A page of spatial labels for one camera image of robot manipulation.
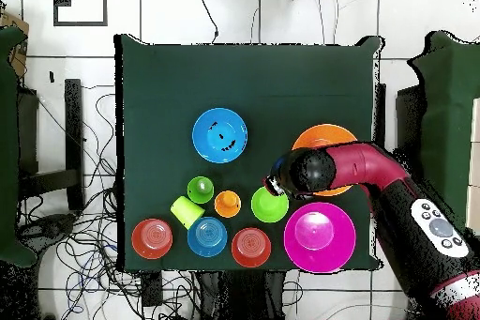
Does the cardboard box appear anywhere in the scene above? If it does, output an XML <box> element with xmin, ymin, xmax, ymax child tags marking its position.
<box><xmin>0</xmin><ymin>11</ymin><xmax>30</xmax><ymax>78</ymax></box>

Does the grey pedestal foot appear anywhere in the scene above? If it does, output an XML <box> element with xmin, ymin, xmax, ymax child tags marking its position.
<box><xmin>22</xmin><ymin>212</ymin><xmax>78</xmax><ymax>250</ymax></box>

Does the large pink bowl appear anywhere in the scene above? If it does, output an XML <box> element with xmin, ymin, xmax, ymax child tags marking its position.
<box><xmin>283</xmin><ymin>202</ymin><xmax>357</xmax><ymax>274</ymax></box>

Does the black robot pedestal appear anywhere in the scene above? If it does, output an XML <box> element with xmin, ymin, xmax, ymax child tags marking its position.
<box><xmin>198</xmin><ymin>270</ymin><xmax>287</xmax><ymax>320</ymax></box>

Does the small blue bowl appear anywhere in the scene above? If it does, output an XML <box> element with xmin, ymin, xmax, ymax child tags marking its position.
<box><xmin>187</xmin><ymin>216</ymin><xmax>229</xmax><ymax>258</ymax></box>

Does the red-orange bowl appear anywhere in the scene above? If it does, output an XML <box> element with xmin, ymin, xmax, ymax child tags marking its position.
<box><xmin>231</xmin><ymin>226</ymin><xmax>272</xmax><ymax>268</ymax></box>
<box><xmin>130</xmin><ymin>218</ymin><xmax>174</xmax><ymax>260</ymax></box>

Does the green covered side table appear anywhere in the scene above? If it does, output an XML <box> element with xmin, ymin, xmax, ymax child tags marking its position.
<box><xmin>0</xmin><ymin>26</ymin><xmax>38</xmax><ymax>268</ymax></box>
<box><xmin>408</xmin><ymin>30</ymin><xmax>480</xmax><ymax>235</ymax></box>

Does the black square floor frame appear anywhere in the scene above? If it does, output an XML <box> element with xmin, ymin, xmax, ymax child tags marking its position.
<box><xmin>52</xmin><ymin>0</ymin><xmax>109</xmax><ymax>27</ymax></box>

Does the orange cup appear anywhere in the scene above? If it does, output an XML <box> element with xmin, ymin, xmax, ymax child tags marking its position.
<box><xmin>214</xmin><ymin>190</ymin><xmax>242</xmax><ymax>219</ymax></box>

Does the large orange bowl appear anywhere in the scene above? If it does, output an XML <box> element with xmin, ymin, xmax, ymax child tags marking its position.
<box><xmin>291</xmin><ymin>123</ymin><xmax>359</xmax><ymax>198</ymax></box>

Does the medium blue bowl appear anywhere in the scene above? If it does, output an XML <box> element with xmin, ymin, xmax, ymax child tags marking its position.
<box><xmin>191</xmin><ymin>107</ymin><xmax>249</xmax><ymax>164</ymax></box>

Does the tangle of floor cables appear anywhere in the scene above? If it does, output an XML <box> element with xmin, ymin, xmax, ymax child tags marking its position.
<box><xmin>16</xmin><ymin>84</ymin><xmax>200</xmax><ymax>320</ymax></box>

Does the blue cable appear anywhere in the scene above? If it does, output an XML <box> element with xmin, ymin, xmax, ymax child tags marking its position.
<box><xmin>65</xmin><ymin>244</ymin><xmax>118</xmax><ymax>315</ymax></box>

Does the black floor cable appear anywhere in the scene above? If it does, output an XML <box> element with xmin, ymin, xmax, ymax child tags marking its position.
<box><xmin>197</xmin><ymin>0</ymin><xmax>219</xmax><ymax>44</ymax></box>

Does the small green bowl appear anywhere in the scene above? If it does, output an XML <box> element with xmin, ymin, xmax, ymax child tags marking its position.
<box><xmin>250</xmin><ymin>185</ymin><xmax>290</xmax><ymax>224</ymax></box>

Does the lime yellow cup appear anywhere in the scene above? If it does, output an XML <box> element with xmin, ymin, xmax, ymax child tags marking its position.
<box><xmin>170</xmin><ymin>194</ymin><xmax>206</xmax><ymax>231</ymax></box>

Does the dark green tablecloth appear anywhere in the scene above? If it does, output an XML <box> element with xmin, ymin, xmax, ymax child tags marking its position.
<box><xmin>113</xmin><ymin>34</ymin><xmax>383</xmax><ymax>273</ymax></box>

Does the green cup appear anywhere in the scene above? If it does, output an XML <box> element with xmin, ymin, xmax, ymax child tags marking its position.
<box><xmin>187</xmin><ymin>175</ymin><xmax>216</xmax><ymax>206</ymax></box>

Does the black stand frame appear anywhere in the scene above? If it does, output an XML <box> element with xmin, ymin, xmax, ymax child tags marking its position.
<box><xmin>18</xmin><ymin>78</ymin><xmax>85</xmax><ymax>212</ymax></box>

